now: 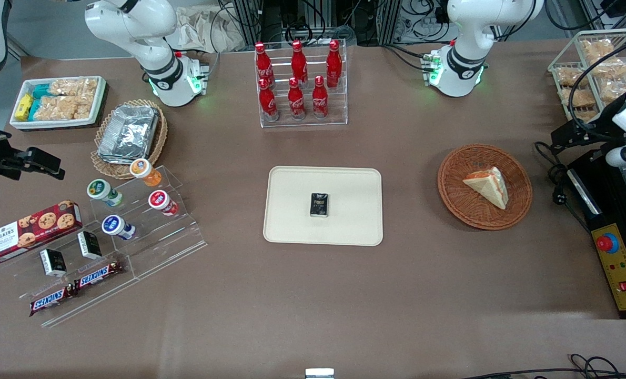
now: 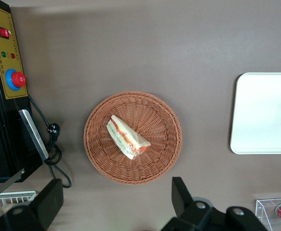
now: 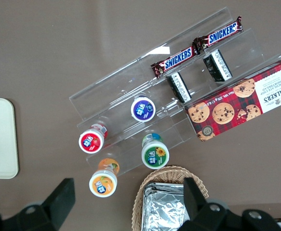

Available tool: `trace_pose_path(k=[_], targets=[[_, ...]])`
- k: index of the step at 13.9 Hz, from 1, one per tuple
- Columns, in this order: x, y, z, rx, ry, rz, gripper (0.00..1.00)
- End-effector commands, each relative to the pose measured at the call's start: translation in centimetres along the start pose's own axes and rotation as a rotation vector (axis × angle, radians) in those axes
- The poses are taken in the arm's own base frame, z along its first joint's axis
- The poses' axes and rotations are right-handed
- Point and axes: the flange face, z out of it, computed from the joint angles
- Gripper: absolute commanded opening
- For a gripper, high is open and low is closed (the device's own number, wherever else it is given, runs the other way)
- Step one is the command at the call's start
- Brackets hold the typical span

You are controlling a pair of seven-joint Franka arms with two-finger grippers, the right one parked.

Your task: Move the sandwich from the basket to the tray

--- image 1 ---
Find black machine base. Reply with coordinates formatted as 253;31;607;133
565;149;626;320

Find Snickers chocolate bar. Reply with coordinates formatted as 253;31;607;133
28;284;78;317
73;260;125;292

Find red lid yogurt cup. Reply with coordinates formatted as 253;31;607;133
148;190;179;217

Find red cola bottle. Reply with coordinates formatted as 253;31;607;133
326;39;343;89
254;42;275;86
258;78;280;123
291;40;309;85
287;77;307;121
311;75;329;120

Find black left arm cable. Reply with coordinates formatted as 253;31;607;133
568;32;626;144

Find aluminium frame with cables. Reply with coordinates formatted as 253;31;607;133
224;0;450;48

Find beige crumpled cloth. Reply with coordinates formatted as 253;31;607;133
165;5;246;54

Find red emergency stop button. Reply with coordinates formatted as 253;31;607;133
595;233;620;255

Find triangular white sandwich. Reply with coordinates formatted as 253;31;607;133
462;166;509;211

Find white rectangular snack bin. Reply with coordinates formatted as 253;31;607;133
9;76;107;131

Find small black snack box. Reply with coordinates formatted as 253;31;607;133
309;193;330;218

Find red Walkers cookie box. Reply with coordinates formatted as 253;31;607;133
0;200;84;265

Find clear rice cracker packet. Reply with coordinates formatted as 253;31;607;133
49;78;99;98
38;95;94;121

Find green lid yogurt cup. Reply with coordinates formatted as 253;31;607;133
86;179;124;207

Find clear acrylic stepped stand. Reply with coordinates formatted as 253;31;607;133
0;165;209;328

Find brown round wicker basket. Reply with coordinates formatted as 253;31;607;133
437;144;533;231

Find clear acrylic bottle rack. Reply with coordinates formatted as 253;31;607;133
255;39;349;129

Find beige rectangular tray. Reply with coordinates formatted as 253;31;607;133
262;166;384;247

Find light oval wicker basket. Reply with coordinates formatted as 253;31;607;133
90;98;169;180

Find yellow snack packet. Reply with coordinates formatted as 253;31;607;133
15;93;34;122

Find black power cable with plug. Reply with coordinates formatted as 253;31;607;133
534;141;593;233

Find white wire rack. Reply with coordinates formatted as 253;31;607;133
548;28;626;141

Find blue lid yogurt cup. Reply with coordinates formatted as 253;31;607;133
101;215;136;241

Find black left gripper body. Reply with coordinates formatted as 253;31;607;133
585;95;626;146

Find orange lid yogurt cup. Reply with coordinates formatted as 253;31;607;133
129;158;163;188

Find small black white box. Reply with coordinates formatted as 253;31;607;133
39;248;68;278
77;231;103;261

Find stack of foil trays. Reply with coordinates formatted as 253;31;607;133
97;105;160;164

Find black floor cables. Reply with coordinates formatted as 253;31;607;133
460;353;626;379

